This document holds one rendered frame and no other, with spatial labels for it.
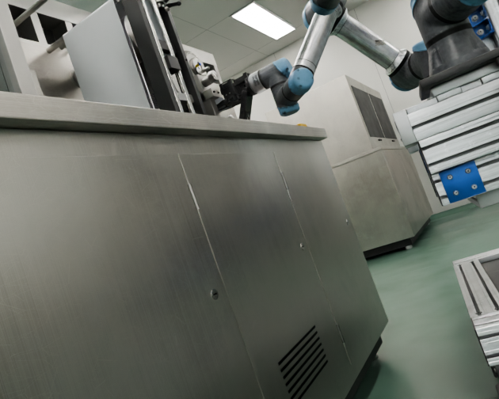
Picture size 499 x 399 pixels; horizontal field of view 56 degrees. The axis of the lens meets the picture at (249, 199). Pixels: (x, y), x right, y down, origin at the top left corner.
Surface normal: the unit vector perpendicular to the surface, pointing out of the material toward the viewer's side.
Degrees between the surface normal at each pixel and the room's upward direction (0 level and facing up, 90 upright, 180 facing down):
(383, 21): 90
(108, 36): 90
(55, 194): 90
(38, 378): 90
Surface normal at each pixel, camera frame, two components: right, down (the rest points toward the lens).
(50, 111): 0.83, -0.33
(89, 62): -0.45, 0.10
